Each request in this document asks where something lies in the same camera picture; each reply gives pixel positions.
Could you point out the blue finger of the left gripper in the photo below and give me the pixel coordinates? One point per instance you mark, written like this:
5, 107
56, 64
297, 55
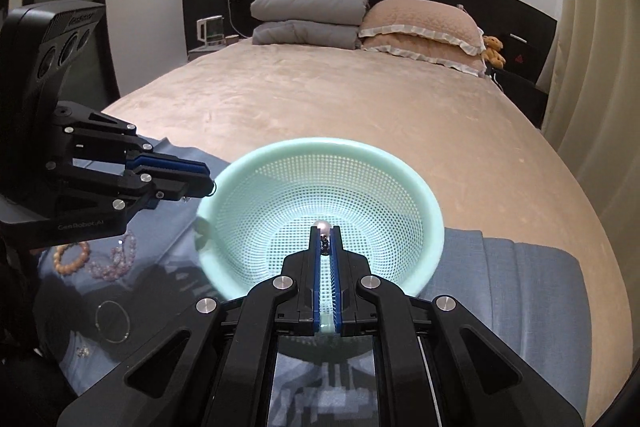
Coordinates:
168, 163
175, 189

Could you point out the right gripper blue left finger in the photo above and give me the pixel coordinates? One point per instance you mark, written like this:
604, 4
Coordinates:
309, 286

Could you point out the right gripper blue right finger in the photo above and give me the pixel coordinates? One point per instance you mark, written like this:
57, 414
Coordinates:
343, 285

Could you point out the pearl earring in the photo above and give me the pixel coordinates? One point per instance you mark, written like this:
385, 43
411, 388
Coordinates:
324, 230

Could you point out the large silver hoop earring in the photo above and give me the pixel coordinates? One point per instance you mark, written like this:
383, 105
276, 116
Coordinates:
112, 322

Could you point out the mint green plastic basket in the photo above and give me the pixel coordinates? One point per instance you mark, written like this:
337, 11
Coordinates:
266, 203

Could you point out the blue cloth mat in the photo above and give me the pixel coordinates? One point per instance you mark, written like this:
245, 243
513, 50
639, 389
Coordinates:
480, 346

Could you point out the white appliance on nightstand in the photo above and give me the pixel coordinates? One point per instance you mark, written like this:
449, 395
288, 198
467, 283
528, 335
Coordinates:
210, 30

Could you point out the beige bed cover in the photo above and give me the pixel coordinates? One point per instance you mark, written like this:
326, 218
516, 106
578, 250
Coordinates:
489, 167

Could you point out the lower grey folded quilt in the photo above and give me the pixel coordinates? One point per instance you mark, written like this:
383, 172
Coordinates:
307, 32

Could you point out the grey folded quilt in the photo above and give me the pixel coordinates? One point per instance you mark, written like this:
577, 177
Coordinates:
307, 32
335, 12

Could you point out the lower pink ruffled pillow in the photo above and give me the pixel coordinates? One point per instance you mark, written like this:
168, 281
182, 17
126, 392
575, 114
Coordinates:
426, 50

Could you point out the pink ruffled pillow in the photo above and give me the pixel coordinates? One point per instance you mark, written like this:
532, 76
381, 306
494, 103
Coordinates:
427, 19
426, 50

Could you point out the upper grey folded quilt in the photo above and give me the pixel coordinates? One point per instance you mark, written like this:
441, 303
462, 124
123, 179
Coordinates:
335, 12

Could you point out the black nightstand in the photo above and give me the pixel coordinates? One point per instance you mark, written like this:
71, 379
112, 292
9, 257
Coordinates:
525, 95

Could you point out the upper pink ruffled pillow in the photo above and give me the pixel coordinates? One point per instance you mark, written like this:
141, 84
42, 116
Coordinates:
427, 19

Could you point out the brown teddy bear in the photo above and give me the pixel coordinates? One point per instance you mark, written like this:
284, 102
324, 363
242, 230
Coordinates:
492, 52

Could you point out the cream curtain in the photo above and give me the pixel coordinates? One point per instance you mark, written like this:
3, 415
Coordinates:
593, 117

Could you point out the black camera box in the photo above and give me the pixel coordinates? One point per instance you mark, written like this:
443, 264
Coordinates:
38, 44

